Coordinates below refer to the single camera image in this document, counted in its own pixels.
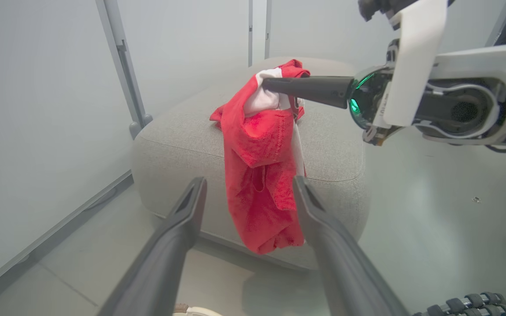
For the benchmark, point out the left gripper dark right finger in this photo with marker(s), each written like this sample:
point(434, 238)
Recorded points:
point(341, 263)

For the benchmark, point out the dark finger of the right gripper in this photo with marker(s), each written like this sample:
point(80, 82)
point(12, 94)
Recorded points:
point(323, 83)
point(327, 98)

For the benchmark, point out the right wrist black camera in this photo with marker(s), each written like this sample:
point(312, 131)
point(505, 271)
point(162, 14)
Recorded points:
point(374, 6)

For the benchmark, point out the grey fabric sofa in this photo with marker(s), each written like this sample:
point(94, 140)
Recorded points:
point(182, 145)

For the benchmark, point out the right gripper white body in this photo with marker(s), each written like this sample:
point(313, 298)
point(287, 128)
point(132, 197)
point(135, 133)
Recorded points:
point(415, 66)

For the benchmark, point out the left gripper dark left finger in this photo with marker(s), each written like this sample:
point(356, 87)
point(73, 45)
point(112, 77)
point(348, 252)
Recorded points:
point(165, 263)

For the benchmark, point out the grey partition foot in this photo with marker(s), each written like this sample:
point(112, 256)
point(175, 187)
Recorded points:
point(135, 130)
point(147, 118)

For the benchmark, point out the red and white garment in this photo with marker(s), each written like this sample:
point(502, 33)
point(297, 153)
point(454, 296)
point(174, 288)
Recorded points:
point(257, 175)

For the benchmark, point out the wide white partition panel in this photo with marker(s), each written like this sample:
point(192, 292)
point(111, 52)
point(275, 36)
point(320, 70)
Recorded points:
point(37, 109)

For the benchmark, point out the white laundry basket brown rim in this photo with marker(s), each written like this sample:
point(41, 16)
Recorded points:
point(196, 311)

